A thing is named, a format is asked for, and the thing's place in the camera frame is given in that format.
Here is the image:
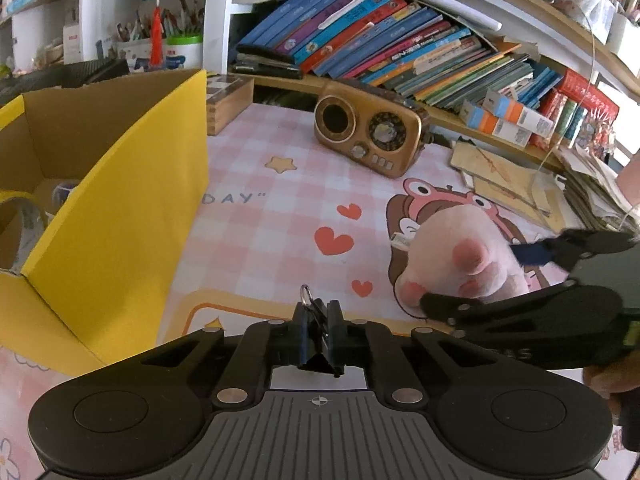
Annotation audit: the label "black binder clip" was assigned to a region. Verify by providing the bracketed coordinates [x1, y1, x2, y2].
[298, 284, 346, 378]

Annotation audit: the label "pink plush paw toy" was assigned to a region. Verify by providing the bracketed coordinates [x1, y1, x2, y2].
[394, 204, 528, 313]

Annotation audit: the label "yellow tape roll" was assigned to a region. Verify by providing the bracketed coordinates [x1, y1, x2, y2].
[1, 190, 50, 274]

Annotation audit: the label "person right hand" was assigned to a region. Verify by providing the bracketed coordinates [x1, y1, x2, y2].
[582, 353, 639, 452]

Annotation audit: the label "brown envelopes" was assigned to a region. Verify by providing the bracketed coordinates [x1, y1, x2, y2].
[450, 141, 582, 233]

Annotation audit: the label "stack of papers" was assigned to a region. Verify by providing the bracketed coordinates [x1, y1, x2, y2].
[555, 145, 639, 235]

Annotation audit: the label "pink printed table mat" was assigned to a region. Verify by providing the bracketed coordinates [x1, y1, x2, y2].
[1, 104, 547, 479]

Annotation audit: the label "orange white box upper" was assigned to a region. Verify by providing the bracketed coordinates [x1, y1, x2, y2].
[483, 90, 554, 138]

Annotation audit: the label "orange white box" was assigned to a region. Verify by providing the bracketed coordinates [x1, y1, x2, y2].
[483, 90, 554, 138]
[459, 101, 530, 148]

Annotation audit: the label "orange white box lower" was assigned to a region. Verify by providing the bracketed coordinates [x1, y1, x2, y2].
[459, 101, 530, 148]

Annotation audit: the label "brown retro radio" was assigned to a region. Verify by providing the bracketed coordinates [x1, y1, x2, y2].
[314, 81, 433, 179]

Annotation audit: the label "yellow cardboard box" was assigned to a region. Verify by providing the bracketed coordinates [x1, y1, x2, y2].
[1, 70, 208, 376]

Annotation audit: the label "wooden chessboard box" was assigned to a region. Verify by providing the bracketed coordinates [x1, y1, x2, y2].
[206, 74, 254, 136]

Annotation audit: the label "green lid white tub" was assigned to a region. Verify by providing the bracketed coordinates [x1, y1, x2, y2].
[164, 35, 203, 70]

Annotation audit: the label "red hanging tassel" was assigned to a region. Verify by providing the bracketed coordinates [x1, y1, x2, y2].
[150, 0, 163, 70]

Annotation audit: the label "black Yamaha keyboard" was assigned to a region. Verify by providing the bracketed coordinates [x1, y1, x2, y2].
[0, 58, 129, 106]

